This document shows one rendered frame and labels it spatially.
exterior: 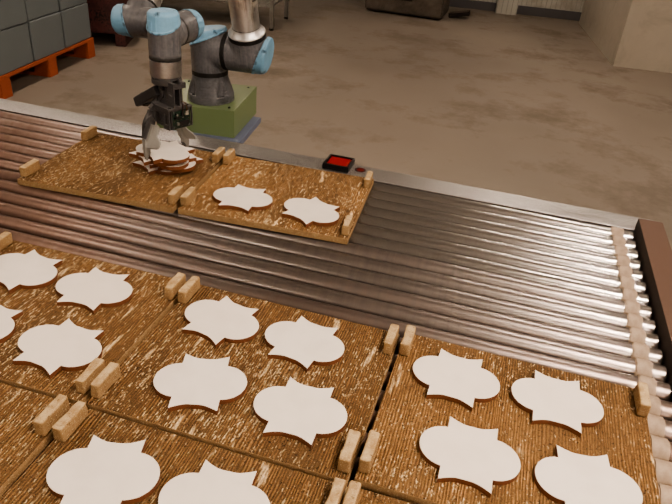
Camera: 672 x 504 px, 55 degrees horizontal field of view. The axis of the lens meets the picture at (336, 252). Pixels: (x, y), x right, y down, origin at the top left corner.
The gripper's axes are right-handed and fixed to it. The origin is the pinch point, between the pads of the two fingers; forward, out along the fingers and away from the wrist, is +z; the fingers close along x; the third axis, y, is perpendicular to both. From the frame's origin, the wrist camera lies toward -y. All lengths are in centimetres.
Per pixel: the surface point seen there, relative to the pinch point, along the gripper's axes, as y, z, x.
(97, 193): 1.2, 5.0, -20.8
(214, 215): 27.4, 5.2, -6.7
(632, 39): -92, 68, 668
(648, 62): -72, 90, 681
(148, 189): 6.9, 5.0, -10.4
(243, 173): 14.2, 5.0, 14.0
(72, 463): 71, 4, -67
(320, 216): 45.4, 3.9, 10.1
